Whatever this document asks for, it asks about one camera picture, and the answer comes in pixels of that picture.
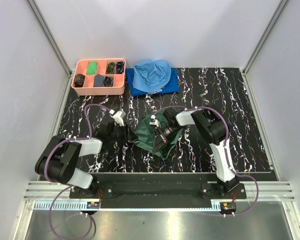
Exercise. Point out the black yellow rolled sock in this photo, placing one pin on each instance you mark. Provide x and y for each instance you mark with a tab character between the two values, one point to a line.
110	69

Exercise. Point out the dark green cloth napkin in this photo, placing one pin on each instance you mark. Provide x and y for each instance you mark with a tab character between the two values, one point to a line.
146	134

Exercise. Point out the blue folded cloth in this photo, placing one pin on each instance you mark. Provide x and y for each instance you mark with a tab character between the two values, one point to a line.
171	87

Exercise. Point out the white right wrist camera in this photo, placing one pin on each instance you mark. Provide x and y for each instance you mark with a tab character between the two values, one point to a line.
154	121

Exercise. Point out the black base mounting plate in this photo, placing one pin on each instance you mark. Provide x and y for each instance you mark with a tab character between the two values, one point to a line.
152	191

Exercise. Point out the light blue bucket hat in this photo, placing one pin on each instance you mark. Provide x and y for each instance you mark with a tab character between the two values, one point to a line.
151	75

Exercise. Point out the pink compartment tray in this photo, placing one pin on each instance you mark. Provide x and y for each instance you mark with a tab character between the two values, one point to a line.
88	89

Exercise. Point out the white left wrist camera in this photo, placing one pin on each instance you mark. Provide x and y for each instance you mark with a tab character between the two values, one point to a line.
118	116

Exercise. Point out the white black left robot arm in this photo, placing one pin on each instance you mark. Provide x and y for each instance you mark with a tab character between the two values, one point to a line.
58	161

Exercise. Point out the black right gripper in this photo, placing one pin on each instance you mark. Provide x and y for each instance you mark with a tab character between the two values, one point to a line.
159	142

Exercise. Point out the green rolled cloth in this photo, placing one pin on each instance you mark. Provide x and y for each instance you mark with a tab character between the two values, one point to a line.
92	68

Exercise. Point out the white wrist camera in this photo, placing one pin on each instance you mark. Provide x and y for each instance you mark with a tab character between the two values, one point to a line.
118	116
154	121

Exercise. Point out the grey folded cloth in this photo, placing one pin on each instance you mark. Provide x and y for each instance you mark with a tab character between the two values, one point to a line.
98	81

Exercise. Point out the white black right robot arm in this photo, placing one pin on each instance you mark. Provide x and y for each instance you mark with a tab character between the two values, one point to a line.
214	130

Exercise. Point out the dark rolled sock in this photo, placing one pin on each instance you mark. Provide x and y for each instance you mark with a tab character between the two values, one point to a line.
79	80

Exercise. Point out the black patterned rolled sock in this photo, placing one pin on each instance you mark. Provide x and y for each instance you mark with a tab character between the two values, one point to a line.
108	81

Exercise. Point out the black marble pattern mat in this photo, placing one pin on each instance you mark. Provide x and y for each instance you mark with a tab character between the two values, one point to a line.
223	87

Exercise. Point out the black blue rolled sock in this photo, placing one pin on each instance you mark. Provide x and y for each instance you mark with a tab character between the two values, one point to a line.
119	67

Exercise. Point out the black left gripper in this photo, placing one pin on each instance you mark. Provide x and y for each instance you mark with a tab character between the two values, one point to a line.
125	130

